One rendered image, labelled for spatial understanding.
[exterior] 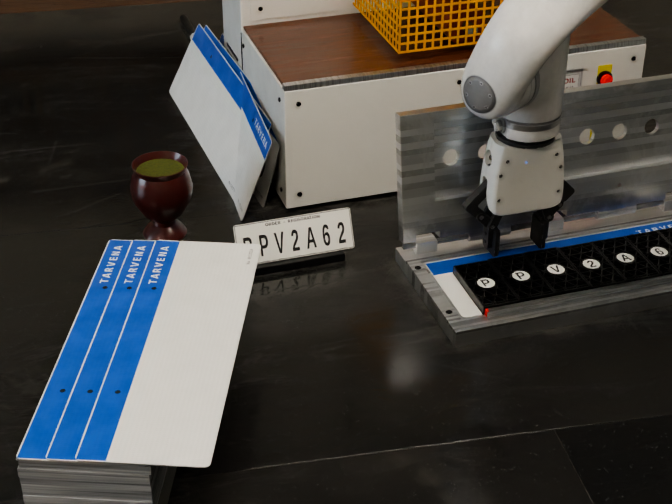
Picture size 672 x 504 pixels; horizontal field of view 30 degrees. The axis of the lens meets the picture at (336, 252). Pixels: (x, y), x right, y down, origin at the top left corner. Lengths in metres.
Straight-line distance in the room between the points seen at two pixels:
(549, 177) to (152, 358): 0.57
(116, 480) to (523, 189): 0.66
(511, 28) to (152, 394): 0.56
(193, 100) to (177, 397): 0.85
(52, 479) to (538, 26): 0.70
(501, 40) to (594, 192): 0.37
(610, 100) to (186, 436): 0.78
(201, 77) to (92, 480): 0.96
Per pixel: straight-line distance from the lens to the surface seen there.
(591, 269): 1.64
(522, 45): 1.42
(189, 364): 1.33
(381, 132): 1.77
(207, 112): 1.99
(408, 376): 1.48
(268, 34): 1.86
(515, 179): 1.59
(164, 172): 1.69
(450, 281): 1.61
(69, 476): 1.25
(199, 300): 1.43
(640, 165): 1.77
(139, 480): 1.23
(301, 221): 1.66
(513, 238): 1.71
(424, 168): 1.61
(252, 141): 1.79
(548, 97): 1.53
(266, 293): 1.61
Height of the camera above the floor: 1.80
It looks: 32 degrees down
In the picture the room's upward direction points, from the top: straight up
